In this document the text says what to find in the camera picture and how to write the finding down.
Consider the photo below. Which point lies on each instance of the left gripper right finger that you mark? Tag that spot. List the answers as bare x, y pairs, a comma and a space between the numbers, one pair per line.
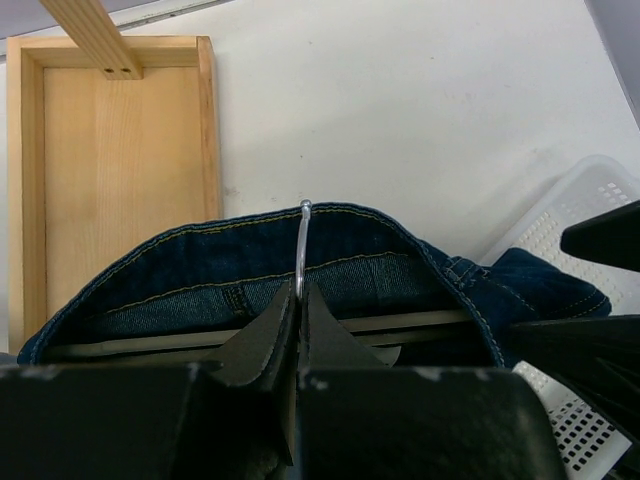
325, 344

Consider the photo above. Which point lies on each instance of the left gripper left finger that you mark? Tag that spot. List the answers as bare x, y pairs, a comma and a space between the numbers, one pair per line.
249, 400

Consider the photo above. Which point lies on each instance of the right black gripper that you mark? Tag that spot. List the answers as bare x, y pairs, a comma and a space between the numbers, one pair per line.
587, 370

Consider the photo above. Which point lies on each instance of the wooden clothes rack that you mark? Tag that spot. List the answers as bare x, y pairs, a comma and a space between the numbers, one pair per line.
111, 140

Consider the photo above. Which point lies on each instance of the aluminium rail frame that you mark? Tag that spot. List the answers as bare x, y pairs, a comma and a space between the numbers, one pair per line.
151, 12

